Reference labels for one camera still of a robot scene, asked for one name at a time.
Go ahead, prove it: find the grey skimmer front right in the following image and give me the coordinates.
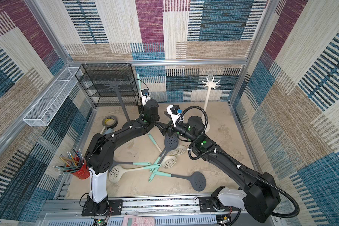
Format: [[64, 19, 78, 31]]
[[153, 171, 207, 192]]

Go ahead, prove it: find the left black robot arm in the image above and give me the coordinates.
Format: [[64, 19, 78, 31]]
[[85, 99, 160, 215]]

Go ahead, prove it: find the white skimmer right centre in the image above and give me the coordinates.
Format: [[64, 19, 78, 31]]
[[169, 145, 187, 156]]

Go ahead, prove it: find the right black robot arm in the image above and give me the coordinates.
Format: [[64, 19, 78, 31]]
[[156, 116, 281, 223]]

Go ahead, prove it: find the grey skimmer under left arm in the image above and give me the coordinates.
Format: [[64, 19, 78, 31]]
[[112, 161, 152, 167]]

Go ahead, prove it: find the grey skimmer mint handle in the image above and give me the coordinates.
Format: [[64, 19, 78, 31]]
[[154, 136, 179, 164]]

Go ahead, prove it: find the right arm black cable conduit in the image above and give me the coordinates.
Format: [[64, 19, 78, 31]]
[[178, 105, 300, 218]]

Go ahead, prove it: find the black mesh shelf rack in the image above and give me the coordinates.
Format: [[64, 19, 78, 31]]
[[75, 63, 138, 107]]

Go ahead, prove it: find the white skimmer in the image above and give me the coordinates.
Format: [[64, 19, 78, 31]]
[[108, 164, 162, 184], [148, 133, 177, 169], [169, 145, 187, 156]]

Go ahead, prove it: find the grey duct tape roll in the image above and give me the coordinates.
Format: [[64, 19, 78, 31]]
[[102, 115, 118, 129]]

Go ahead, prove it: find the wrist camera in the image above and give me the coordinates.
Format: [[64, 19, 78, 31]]
[[166, 105, 183, 127], [140, 89, 150, 106]]

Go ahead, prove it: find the red pencil cup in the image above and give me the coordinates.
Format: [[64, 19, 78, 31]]
[[54, 149, 89, 179]]

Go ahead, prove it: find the white skimmer mint handle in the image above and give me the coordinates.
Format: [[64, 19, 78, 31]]
[[137, 74, 142, 97]]

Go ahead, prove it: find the white skimmer front left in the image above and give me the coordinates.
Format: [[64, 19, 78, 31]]
[[108, 164, 162, 184]]

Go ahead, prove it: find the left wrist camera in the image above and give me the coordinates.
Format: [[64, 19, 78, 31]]
[[140, 89, 150, 106]]

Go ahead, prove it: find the pink calculator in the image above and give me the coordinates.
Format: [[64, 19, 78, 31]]
[[122, 215, 155, 226]]

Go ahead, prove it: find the grey utensil rack stand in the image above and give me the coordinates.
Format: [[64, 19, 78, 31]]
[[104, 80, 132, 129]]

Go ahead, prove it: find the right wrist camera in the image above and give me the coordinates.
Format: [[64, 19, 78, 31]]
[[166, 105, 183, 127]]

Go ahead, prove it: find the white utensil rack stand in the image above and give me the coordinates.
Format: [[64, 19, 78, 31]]
[[202, 77, 221, 133]]

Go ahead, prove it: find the white wire wall basket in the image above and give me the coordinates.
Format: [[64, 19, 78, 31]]
[[23, 67, 79, 127]]

